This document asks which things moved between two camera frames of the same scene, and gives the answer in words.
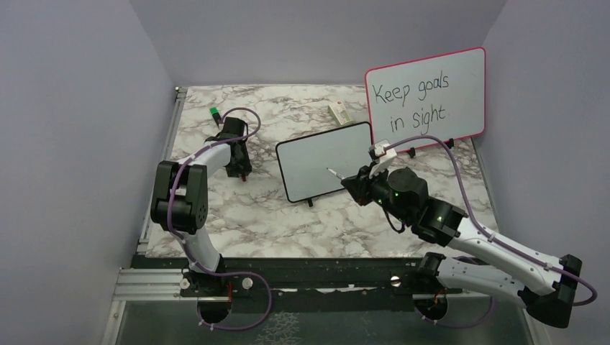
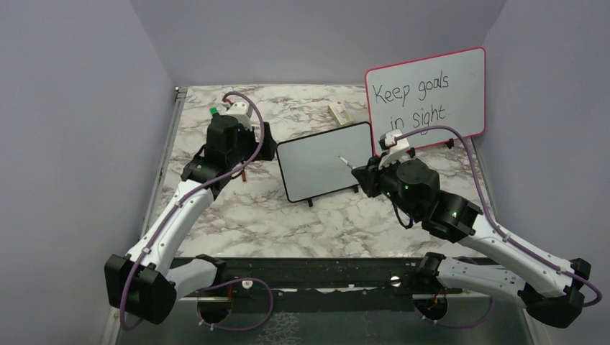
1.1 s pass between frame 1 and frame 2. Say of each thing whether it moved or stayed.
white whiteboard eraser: stayed
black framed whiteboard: stayed
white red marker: moved
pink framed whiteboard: stayed
